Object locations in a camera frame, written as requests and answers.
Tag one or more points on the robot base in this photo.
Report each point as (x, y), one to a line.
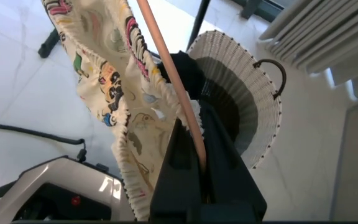
(57, 180)

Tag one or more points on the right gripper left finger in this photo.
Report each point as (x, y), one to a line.
(176, 186)

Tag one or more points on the white laundry basket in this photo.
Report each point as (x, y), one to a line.
(259, 102)

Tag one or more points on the cream printed garment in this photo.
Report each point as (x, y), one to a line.
(126, 109)

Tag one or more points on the pink clothes hanger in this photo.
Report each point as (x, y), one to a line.
(172, 71)

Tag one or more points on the beige curtain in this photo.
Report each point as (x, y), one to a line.
(322, 37)

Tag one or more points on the black clothes rack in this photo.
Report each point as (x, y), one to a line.
(199, 18)

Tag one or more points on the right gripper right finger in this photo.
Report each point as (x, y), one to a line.
(232, 186)

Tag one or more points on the window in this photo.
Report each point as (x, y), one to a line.
(253, 7)

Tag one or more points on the black garment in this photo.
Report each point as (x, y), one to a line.
(188, 74)

